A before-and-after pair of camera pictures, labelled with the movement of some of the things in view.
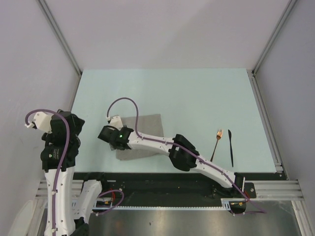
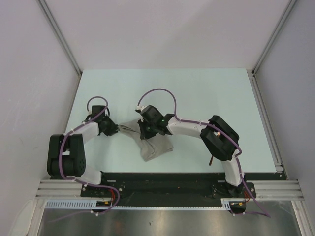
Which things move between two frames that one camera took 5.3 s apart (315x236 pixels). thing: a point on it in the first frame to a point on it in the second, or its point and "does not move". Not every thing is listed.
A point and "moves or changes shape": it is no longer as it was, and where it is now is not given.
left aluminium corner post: x=59 y=35 does not move
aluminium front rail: x=270 y=190 does not move
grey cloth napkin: x=147 y=125 moves or changes shape
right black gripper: x=117 y=130 to x=144 y=134
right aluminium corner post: x=288 y=9 does not move
